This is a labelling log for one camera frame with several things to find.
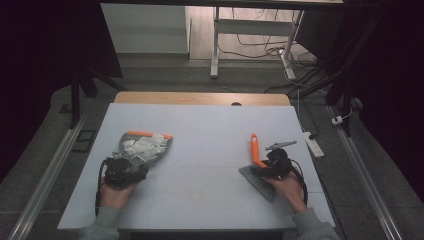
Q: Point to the black tripod stand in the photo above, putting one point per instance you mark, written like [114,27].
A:
[76,100]

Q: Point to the black rectangular floor frame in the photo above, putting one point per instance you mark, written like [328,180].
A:
[84,140]

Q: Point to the white power strip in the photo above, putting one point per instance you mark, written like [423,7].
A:
[313,144]

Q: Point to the pile of white paper scraps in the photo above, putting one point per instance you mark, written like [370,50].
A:
[145,146]

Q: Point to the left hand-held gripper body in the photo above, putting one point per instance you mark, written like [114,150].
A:
[123,171]

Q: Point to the wooden table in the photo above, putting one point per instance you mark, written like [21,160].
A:
[200,98]

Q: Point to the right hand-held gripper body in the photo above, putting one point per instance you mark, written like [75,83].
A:
[280,163]

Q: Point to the aluminium floor rail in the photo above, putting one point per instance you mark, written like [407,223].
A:
[50,176]
[366,180]

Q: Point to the person's left hand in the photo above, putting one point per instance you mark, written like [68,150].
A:
[116,196]

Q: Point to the small white plug adapter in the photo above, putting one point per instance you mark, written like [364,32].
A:
[337,120]

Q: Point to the grey dustpan with orange edge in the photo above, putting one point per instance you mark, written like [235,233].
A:
[146,146]

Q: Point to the person's right hand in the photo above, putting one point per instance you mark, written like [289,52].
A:
[290,193]

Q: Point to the white metal desk frame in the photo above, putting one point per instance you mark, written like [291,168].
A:
[253,27]

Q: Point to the black metal stand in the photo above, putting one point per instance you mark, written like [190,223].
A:
[346,83]

